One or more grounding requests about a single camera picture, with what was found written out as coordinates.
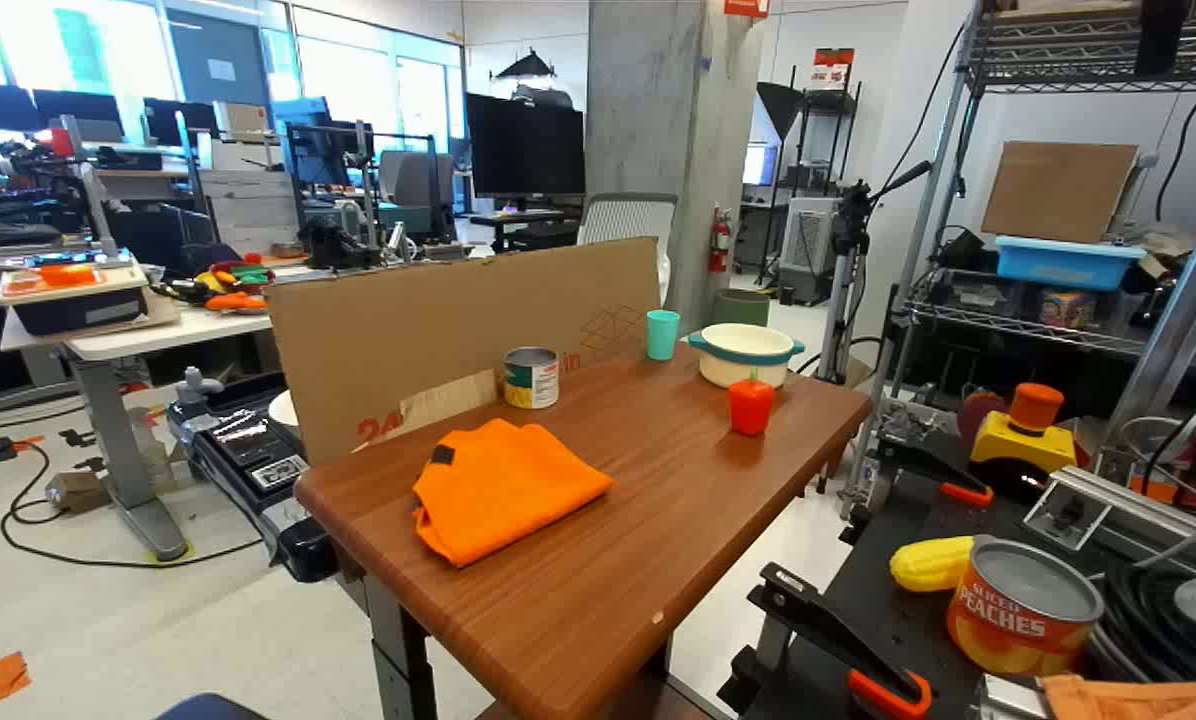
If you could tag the teal green plastic cup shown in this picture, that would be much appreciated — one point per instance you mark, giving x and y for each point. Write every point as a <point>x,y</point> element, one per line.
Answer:
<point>661,337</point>

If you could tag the white bowl with green rim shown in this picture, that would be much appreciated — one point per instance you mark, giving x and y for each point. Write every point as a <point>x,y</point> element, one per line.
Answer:
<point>743,354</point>

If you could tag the tin can yellow green label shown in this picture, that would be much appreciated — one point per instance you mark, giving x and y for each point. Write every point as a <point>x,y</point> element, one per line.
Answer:
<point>528,381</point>

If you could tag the large brown cardboard board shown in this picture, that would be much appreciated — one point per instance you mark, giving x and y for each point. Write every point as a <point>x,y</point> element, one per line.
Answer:
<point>449,324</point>

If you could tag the orange folded cloth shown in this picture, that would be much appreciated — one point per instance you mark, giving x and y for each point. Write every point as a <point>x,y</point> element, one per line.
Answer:
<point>501,489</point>

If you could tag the orange toy bell pepper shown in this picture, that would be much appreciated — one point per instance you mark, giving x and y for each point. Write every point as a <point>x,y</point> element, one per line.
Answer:
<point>752,411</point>

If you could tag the red fire extinguisher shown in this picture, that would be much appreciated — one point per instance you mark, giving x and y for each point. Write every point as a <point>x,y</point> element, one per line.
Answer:
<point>719,247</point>

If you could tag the black computer monitor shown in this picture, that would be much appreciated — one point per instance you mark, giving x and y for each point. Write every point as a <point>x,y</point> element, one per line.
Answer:
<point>525,147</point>

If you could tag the black robot controller box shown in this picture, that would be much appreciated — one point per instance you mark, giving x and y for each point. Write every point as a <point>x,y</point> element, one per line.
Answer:
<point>257,463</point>

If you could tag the yellow banana toy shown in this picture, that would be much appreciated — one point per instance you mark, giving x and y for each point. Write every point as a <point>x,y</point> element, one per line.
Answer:
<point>931,566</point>

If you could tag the yellow emergency stop button box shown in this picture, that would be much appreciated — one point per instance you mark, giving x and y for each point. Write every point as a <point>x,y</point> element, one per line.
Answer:
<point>1020,435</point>

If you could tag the blue plastic bin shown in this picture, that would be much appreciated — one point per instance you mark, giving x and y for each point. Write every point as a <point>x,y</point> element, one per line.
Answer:
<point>1067,260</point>

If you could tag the white standing desk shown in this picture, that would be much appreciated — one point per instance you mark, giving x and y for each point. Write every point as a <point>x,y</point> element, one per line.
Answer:
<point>116,401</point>

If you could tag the orange labelled food can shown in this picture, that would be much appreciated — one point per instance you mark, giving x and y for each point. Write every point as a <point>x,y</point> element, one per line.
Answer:
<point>1019,618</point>

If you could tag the brown cardboard sheet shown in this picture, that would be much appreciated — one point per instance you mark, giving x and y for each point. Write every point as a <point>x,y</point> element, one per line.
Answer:
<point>1057,190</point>

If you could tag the white and black box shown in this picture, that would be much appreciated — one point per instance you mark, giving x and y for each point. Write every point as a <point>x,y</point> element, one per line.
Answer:
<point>79,296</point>

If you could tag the orange rag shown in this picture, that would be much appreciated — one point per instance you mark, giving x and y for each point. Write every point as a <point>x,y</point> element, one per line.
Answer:
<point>1137,697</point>

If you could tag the camera on tripod stand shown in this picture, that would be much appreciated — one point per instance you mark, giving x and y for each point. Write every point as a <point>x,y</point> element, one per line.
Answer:
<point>845,243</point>

